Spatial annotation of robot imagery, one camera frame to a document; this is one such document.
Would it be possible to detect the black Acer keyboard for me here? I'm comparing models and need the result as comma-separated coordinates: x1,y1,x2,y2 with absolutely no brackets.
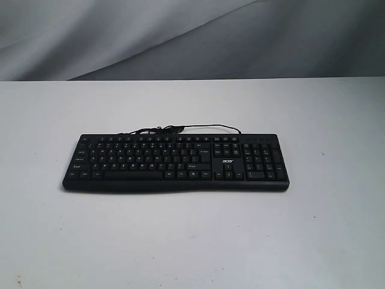
63,134,289,193

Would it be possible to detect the grey backdrop cloth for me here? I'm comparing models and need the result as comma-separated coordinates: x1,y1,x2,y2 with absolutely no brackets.
1,1,384,81

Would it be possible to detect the black keyboard cable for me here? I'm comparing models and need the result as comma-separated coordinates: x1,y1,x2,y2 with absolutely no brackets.
117,123,243,135

